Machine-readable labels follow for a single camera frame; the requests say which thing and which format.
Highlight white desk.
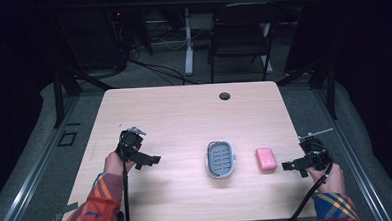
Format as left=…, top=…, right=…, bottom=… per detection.
left=161, top=0, right=314, bottom=79

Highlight black floor cables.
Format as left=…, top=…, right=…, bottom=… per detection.
left=111, top=6, right=211, bottom=89

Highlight person's right hand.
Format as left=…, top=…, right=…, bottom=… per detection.
left=305, top=161, right=347, bottom=197

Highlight person's left hand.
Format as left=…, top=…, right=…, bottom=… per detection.
left=102, top=149, right=137, bottom=179

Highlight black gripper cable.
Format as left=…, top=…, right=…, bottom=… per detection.
left=275, top=140, right=337, bottom=221
left=120, top=158, right=134, bottom=221

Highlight black tape square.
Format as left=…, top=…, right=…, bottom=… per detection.
left=56, top=130, right=78, bottom=148

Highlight metal floor rail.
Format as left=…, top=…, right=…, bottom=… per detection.
left=311, top=83, right=392, bottom=221
left=0, top=95, right=85, bottom=221

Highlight grey soap dish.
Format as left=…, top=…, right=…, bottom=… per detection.
left=203, top=139, right=238, bottom=180

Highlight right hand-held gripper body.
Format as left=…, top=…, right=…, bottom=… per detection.
left=297, top=128, right=337, bottom=173

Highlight black metal stand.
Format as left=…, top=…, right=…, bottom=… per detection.
left=275, top=53, right=340, bottom=123
left=48, top=13, right=118, bottom=130

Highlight pink soap bar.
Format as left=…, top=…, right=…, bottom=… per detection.
left=255, top=146, right=279, bottom=173

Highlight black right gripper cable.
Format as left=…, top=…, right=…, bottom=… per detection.
left=275, top=140, right=337, bottom=221

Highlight grey tape strip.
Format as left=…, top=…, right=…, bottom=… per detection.
left=52, top=201, right=81, bottom=221

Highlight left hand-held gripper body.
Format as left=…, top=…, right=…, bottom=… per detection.
left=115, top=126, right=148, bottom=164

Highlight black folding chair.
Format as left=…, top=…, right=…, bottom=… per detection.
left=204, top=0, right=287, bottom=85

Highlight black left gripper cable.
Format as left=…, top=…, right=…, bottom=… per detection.
left=120, top=158, right=134, bottom=221

